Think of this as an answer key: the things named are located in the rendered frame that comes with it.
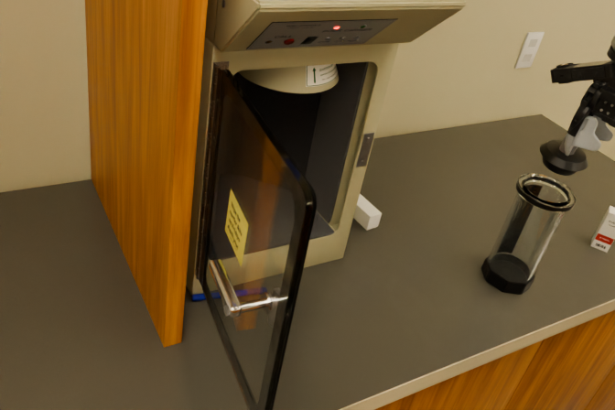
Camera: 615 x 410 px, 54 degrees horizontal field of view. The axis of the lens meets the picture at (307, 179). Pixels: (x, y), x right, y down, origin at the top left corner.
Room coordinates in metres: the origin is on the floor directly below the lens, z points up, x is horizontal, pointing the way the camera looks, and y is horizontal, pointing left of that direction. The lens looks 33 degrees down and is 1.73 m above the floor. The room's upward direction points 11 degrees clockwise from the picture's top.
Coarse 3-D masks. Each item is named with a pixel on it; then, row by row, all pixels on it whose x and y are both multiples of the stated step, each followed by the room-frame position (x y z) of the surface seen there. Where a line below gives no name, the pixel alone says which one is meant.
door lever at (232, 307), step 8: (216, 264) 0.56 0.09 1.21; (216, 272) 0.55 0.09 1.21; (224, 272) 0.55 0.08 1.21; (216, 280) 0.54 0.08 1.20; (224, 280) 0.54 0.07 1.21; (224, 288) 0.52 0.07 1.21; (232, 288) 0.53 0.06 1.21; (224, 296) 0.51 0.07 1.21; (232, 296) 0.51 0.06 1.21; (264, 296) 0.53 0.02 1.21; (224, 304) 0.51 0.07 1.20; (232, 304) 0.50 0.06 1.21; (240, 304) 0.51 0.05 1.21; (248, 304) 0.51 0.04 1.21; (256, 304) 0.51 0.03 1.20; (264, 304) 0.52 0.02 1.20; (224, 312) 0.50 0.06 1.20; (232, 312) 0.49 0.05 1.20; (240, 312) 0.50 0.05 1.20
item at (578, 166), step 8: (544, 144) 1.06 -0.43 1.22; (552, 144) 1.05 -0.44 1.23; (560, 144) 1.06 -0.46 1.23; (544, 152) 1.03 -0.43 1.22; (552, 152) 1.02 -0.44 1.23; (560, 152) 1.03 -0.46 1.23; (576, 152) 1.04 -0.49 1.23; (584, 152) 1.04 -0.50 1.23; (544, 160) 1.03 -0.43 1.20; (552, 160) 1.01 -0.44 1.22; (560, 160) 1.00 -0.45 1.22; (568, 160) 1.01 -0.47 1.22; (576, 160) 1.01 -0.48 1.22; (584, 160) 1.02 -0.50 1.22; (552, 168) 1.01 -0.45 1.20; (560, 168) 1.00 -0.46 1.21; (568, 168) 1.00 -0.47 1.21; (576, 168) 1.00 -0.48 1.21; (584, 168) 1.01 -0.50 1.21
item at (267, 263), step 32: (224, 96) 0.72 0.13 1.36; (224, 128) 0.71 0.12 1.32; (256, 128) 0.61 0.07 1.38; (224, 160) 0.70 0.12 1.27; (256, 160) 0.60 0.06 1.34; (288, 160) 0.54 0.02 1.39; (224, 192) 0.69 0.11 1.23; (256, 192) 0.59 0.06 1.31; (288, 192) 0.52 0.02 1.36; (224, 224) 0.67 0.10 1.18; (256, 224) 0.58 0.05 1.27; (288, 224) 0.51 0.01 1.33; (224, 256) 0.66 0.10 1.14; (256, 256) 0.57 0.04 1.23; (288, 256) 0.50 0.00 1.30; (256, 288) 0.55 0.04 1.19; (288, 288) 0.49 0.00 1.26; (224, 320) 0.63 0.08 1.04; (256, 320) 0.54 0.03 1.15; (288, 320) 0.49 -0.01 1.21; (256, 352) 0.53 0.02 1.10; (256, 384) 0.51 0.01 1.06
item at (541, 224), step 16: (528, 176) 1.02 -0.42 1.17; (544, 176) 1.04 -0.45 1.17; (528, 192) 0.96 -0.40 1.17; (544, 192) 1.03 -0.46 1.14; (560, 192) 1.01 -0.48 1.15; (512, 208) 0.98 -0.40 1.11; (528, 208) 0.95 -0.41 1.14; (512, 224) 0.97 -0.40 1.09; (528, 224) 0.95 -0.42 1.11; (544, 224) 0.94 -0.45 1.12; (496, 240) 1.00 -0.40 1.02; (512, 240) 0.95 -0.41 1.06; (528, 240) 0.94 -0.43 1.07; (544, 240) 0.94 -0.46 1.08; (496, 256) 0.97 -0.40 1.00; (512, 256) 0.95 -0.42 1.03; (528, 256) 0.94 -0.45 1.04; (496, 272) 0.96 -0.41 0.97; (512, 272) 0.94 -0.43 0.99; (528, 272) 0.95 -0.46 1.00
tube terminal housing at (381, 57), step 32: (256, 64) 0.80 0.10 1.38; (288, 64) 0.83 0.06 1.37; (320, 64) 0.86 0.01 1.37; (384, 64) 0.93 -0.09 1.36; (384, 96) 0.94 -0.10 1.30; (352, 160) 0.96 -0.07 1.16; (352, 192) 0.94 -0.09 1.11; (192, 224) 0.78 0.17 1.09; (192, 256) 0.77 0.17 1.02; (320, 256) 0.91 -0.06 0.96; (192, 288) 0.76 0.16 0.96
